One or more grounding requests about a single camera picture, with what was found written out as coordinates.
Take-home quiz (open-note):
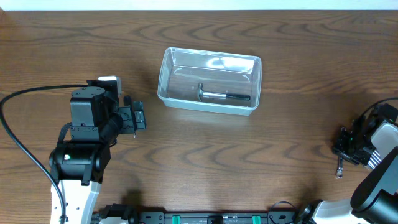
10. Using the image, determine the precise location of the silver combination wrench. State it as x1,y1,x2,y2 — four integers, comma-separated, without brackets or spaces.
335,157,343,179

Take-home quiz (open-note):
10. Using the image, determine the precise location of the small hammer black handle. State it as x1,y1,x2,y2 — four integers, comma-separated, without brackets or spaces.
197,83,251,101

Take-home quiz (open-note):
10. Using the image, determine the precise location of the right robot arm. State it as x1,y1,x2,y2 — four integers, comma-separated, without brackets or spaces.
293,122,397,224

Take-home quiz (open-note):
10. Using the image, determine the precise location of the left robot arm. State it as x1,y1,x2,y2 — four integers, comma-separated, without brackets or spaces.
49,76,146,223

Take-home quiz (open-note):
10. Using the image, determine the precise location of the clear plastic container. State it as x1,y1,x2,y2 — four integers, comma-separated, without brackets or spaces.
157,47,262,116

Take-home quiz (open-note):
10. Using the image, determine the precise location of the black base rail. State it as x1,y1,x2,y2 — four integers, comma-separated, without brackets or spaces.
93,200,312,224

